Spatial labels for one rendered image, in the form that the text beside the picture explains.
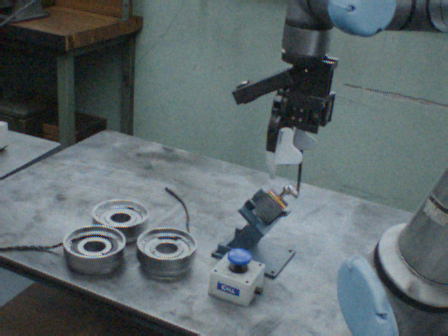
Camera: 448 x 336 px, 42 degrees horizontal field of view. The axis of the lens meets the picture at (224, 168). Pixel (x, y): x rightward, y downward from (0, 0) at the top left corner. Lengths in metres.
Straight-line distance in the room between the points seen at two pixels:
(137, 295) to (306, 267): 0.31
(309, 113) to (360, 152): 1.65
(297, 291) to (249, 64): 1.72
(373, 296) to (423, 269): 0.07
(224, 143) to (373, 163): 0.70
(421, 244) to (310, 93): 0.36
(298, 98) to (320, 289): 0.34
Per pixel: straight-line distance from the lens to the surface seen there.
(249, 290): 0.96
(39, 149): 1.81
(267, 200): 1.03
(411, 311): 0.71
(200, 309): 0.97
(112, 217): 1.15
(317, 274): 1.09
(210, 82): 2.74
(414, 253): 0.68
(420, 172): 2.57
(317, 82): 0.93
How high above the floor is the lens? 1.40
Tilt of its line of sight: 25 degrees down
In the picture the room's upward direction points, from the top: 6 degrees clockwise
